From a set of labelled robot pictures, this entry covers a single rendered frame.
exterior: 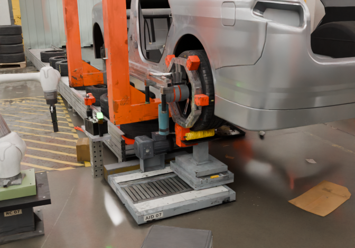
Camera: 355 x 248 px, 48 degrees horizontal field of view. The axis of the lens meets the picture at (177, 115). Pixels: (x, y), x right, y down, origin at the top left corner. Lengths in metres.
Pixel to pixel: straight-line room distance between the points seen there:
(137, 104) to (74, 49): 1.95
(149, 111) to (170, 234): 1.63
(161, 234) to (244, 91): 1.02
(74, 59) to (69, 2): 0.71
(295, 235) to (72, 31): 3.65
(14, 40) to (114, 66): 7.97
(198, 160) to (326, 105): 1.25
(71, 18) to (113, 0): 1.94
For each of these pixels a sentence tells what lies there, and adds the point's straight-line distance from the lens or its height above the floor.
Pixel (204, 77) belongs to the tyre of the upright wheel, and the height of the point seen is 1.01.
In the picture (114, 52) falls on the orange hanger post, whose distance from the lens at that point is 3.41.
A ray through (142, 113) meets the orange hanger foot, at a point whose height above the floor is 0.59.
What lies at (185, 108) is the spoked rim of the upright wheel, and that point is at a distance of 3.37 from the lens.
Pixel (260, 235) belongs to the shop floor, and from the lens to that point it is 2.90.
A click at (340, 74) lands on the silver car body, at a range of 2.58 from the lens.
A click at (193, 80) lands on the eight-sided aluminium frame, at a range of 2.96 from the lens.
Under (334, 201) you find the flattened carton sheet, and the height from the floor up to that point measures 0.01.
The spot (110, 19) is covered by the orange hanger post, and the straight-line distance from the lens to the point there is 3.39.
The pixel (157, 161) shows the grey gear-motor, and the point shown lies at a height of 0.12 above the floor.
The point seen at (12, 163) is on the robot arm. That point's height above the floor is 0.52.
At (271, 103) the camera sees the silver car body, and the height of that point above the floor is 0.95.
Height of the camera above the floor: 1.53
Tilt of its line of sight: 15 degrees down
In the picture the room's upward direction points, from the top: 1 degrees counter-clockwise
